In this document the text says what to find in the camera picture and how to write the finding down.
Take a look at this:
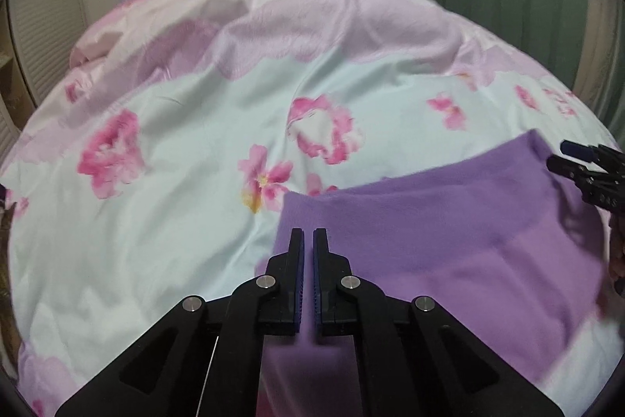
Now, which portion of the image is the white louvered wardrobe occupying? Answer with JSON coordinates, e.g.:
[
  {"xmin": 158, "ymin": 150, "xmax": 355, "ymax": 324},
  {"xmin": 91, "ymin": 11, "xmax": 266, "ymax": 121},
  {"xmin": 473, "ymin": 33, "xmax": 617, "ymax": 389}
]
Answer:
[{"xmin": 4, "ymin": 0, "xmax": 86, "ymax": 157}]

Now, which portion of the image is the person's right hand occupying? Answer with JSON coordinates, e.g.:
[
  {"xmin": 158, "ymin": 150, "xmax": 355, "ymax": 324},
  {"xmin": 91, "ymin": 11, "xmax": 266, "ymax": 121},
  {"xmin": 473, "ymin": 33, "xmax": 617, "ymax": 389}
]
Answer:
[{"xmin": 598, "ymin": 212, "xmax": 624, "ymax": 326}]

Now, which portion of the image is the folded patterned clothes stack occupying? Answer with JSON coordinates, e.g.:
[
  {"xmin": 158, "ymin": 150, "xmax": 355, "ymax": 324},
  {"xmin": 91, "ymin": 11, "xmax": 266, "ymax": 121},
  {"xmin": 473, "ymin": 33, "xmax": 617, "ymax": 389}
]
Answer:
[{"xmin": 0, "ymin": 187, "xmax": 21, "ymax": 368}]

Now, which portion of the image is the purple knit sweater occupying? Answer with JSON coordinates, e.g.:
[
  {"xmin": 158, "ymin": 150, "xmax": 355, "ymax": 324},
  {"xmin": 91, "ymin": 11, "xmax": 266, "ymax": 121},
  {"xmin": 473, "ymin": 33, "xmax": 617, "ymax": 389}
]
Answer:
[{"xmin": 274, "ymin": 131, "xmax": 619, "ymax": 416}]

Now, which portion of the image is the floral mint pink duvet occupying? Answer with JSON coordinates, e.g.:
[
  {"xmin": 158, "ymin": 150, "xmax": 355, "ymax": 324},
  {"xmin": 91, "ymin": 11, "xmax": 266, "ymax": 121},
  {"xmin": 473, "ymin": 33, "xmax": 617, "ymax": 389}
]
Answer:
[{"xmin": 1, "ymin": 0, "xmax": 616, "ymax": 416}]

